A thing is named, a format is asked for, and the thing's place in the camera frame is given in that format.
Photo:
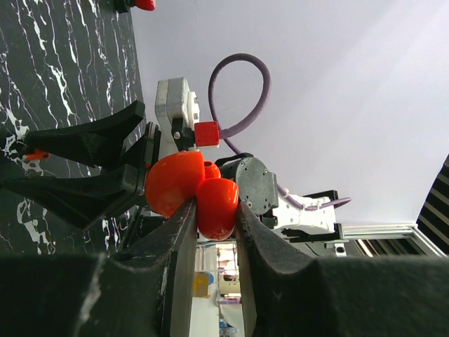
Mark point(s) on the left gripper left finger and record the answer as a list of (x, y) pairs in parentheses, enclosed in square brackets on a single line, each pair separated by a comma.
[(144, 290)]

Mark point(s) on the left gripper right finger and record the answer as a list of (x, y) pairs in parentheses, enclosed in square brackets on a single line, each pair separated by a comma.
[(285, 292)]

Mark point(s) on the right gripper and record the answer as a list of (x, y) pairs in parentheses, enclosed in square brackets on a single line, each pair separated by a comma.
[(81, 202)]

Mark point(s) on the red earbud charging case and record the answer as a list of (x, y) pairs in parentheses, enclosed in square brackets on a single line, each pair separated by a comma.
[(179, 177)]

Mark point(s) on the red stamp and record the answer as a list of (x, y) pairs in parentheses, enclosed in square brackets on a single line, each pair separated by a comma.
[(124, 6)]

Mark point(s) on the aluminium frame rail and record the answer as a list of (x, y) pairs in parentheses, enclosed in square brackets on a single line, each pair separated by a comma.
[(390, 240)]

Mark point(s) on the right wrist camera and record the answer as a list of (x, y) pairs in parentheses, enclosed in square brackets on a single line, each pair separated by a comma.
[(177, 112)]

